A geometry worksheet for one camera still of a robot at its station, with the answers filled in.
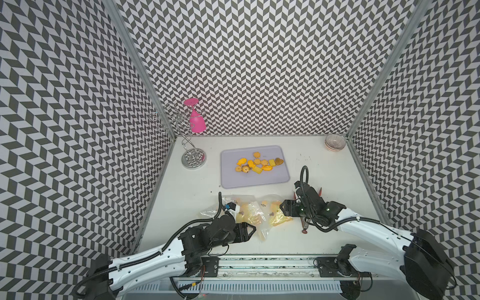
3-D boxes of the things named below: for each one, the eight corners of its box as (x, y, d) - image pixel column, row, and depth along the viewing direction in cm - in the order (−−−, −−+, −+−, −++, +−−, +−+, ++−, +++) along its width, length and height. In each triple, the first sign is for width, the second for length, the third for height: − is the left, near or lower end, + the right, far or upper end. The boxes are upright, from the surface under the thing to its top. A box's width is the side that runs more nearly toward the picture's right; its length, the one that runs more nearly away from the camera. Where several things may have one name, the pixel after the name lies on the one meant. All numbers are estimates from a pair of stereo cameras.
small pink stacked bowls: (324, 153, 112) (328, 145, 106) (321, 142, 118) (324, 134, 112) (342, 153, 112) (347, 145, 106) (338, 142, 118) (342, 134, 112)
